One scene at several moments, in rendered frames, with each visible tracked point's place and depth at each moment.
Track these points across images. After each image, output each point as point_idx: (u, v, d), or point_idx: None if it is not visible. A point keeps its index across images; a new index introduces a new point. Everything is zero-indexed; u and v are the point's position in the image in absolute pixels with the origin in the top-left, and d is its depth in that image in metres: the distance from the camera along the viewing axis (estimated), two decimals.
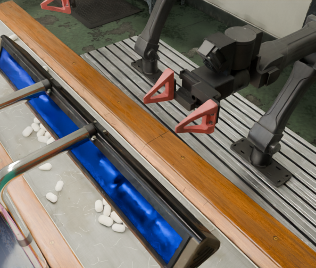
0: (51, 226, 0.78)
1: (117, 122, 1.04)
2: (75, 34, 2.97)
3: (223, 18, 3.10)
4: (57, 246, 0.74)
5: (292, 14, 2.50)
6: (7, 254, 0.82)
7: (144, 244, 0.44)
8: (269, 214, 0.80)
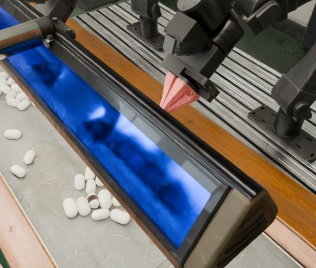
0: (14, 207, 0.57)
1: None
2: (69, 16, 2.76)
3: None
4: (18, 233, 0.53)
5: None
6: None
7: (133, 212, 0.23)
8: (309, 191, 0.59)
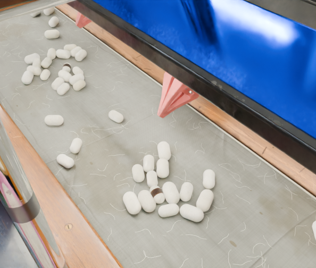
0: (67, 201, 0.49)
1: (153, 66, 0.75)
2: None
3: None
4: (77, 233, 0.45)
5: None
6: None
7: None
8: None
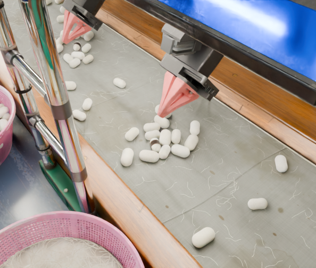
0: (82, 141, 0.62)
1: (151, 44, 0.88)
2: None
3: None
4: (91, 162, 0.58)
5: None
6: (24, 183, 0.66)
7: (267, 66, 0.28)
8: None
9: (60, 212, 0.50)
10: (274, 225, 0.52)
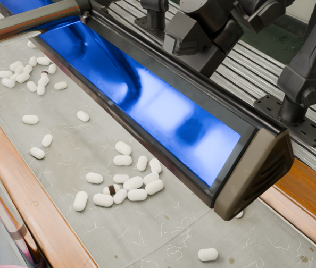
0: (35, 184, 0.60)
1: None
2: None
3: None
4: (41, 208, 0.57)
5: None
6: None
7: (168, 160, 0.26)
8: (314, 170, 0.63)
9: (2, 266, 0.49)
10: None
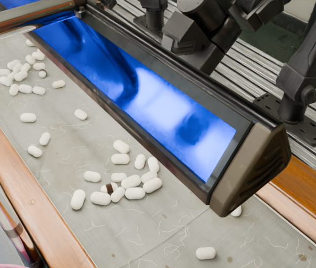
0: (33, 183, 0.60)
1: None
2: None
3: None
4: (38, 207, 0.56)
5: None
6: None
7: (164, 157, 0.26)
8: (313, 169, 0.62)
9: None
10: None
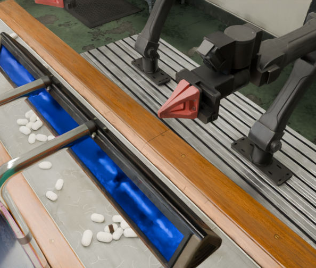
0: (51, 224, 0.77)
1: (117, 120, 1.04)
2: (75, 33, 2.96)
3: (223, 17, 3.09)
4: (57, 244, 0.74)
5: (293, 13, 2.50)
6: (6, 253, 0.82)
7: (145, 241, 0.43)
8: (271, 212, 0.80)
9: None
10: None
